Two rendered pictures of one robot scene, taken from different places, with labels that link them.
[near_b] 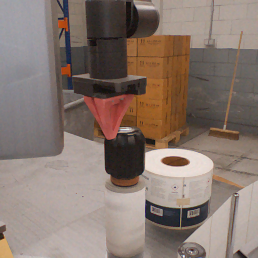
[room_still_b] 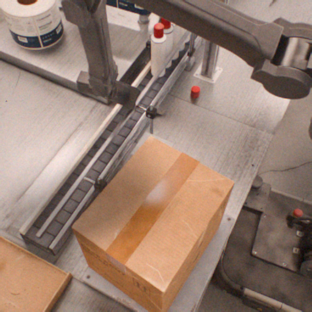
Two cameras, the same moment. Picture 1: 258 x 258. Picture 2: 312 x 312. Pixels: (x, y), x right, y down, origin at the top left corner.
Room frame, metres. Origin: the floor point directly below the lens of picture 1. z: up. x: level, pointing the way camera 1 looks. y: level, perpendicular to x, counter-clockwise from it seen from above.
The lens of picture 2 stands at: (0.67, 1.21, 1.89)
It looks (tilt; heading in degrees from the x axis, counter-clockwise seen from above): 56 degrees down; 255
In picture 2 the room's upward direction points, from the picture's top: straight up
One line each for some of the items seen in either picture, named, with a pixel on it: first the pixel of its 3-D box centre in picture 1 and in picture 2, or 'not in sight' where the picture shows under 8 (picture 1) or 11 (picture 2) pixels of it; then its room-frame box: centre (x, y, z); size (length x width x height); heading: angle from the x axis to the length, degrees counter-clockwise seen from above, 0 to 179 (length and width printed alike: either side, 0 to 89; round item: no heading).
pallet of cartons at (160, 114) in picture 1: (140, 87); not in sight; (4.25, -0.14, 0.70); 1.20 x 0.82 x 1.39; 58
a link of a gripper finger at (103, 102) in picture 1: (104, 109); not in sight; (0.47, 0.04, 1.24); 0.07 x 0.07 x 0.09; 47
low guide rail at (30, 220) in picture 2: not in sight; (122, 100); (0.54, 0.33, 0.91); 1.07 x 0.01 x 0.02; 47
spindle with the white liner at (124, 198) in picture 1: (125, 197); not in sight; (0.57, 0.01, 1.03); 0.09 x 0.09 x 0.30
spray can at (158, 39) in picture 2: not in sight; (158, 51); (0.38, 0.21, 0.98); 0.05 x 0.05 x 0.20
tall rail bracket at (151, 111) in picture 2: not in sight; (145, 119); (0.48, 0.44, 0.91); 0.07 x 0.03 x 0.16; 137
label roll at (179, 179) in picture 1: (174, 185); (33, 16); (0.77, -0.12, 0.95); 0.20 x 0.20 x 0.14
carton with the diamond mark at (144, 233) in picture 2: not in sight; (155, 227); (0.56, 0.84, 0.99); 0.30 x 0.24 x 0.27; 40
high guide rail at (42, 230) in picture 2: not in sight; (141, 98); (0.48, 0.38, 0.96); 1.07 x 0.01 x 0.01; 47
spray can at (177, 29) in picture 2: not in sight; (172, 33); (0.30, 0.14, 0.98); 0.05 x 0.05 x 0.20
